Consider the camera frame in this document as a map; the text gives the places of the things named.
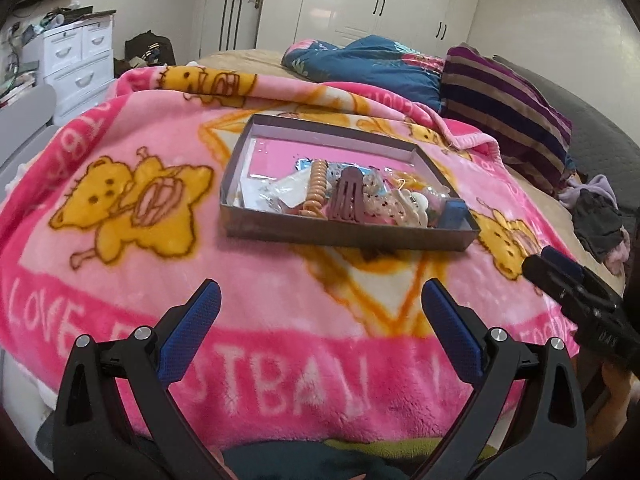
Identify white wardrobe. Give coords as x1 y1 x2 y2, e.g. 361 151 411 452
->
256 0 480 58

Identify right hand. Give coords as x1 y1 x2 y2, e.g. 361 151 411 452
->
587 362 639 460

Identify orange spiral hair tie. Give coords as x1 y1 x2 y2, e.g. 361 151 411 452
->
298 158 329 219

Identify small blue jewelry box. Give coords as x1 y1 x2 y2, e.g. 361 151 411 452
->
437 198 468 231

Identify black bag on floor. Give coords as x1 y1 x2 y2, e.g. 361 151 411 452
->
114 30 176 78

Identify pink dotted bow hair clip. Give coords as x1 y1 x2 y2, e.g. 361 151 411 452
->
362 172 418 226

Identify pile of dark clothes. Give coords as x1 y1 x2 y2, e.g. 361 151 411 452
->
558 174 631 276

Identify blue quilt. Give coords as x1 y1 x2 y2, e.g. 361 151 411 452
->
281 35 445 112

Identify dark red hair claw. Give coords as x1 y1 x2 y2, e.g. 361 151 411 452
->
326 167 364 223

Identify small clear jewelry bag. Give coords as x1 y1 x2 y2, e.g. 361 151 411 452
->
259 181 308 214

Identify white jewelry card packet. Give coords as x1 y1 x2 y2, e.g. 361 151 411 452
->
239 171 278 212

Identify grey cardboard box tray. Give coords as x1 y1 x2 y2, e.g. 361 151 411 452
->
219 115 480 252

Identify yellow earrings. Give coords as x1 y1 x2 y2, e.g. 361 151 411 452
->
384 168 428 192

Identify pearl hair claw clip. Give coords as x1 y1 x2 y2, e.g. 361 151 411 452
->
390 186 448 229

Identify purple striped pillow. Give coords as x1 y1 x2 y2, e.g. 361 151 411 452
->
440 44 572 195

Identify white drawer cabinet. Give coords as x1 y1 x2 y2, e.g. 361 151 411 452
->
22 11 114 126

